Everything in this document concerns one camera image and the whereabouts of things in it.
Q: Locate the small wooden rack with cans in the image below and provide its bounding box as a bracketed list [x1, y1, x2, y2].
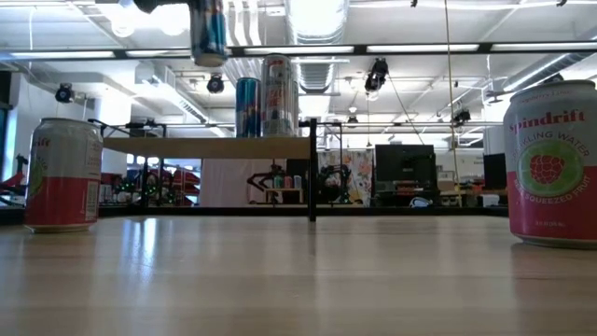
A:
[263, 173, 305, 205]

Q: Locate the silver ventilation duct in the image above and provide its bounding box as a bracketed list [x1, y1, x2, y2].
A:
[285, 0, 350, 94]

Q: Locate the black aluminium table frame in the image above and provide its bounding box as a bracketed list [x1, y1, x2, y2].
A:
[0, 203, 510, 227]

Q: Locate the wooden shelf with black sides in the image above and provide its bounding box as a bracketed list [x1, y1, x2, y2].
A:
[87, 118, 319, 223]

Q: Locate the black ceiling spotlight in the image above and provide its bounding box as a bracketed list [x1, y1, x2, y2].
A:
[363, 57, 391, 93]
[206, 73, 226, 95]
[54, 82, 76, 105]
[451, 107, 472, 127]

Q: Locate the large black monitor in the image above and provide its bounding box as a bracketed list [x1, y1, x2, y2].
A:
[374, 143, 438, 196]

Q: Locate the thin hanging cable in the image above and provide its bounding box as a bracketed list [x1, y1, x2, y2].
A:
[442, 0, 464, 207]

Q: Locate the floral curtain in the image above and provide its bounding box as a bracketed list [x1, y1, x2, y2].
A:
[316, 148, 375, 207]

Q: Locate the small black monitor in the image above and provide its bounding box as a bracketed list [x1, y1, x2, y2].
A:
[482, 152, 507, 191]

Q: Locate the blue silver Red Bull can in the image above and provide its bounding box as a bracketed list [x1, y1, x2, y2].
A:
[234, 77, 263, 139]
[188, 0, 229, 68]

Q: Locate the linear ceiling light strip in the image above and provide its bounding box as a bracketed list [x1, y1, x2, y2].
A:
[0, 41, 597, 61]

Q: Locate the Spindrift sparkling water can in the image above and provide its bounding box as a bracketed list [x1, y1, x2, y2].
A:
[23, 117, 104, 234]
[502, 78, 597, 250]

